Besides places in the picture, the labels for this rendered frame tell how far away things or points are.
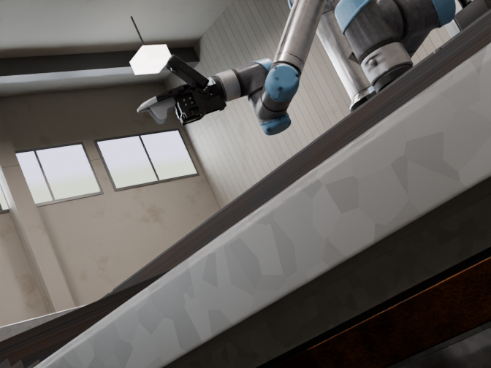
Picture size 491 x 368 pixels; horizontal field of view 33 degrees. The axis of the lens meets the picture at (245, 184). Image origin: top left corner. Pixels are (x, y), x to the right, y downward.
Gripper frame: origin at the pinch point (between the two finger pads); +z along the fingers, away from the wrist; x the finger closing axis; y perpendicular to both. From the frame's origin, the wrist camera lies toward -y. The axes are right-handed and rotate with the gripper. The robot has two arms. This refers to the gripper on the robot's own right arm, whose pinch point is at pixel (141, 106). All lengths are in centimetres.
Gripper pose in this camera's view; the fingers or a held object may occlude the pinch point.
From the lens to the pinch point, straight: 201.8
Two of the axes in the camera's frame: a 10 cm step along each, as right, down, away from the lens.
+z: -9.0, 3.4, -2.8
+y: 3.8, 9.2, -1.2
